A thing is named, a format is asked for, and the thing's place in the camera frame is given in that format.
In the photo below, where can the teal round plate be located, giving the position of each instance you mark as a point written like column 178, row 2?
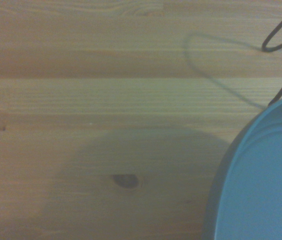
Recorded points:
column 263, row 180

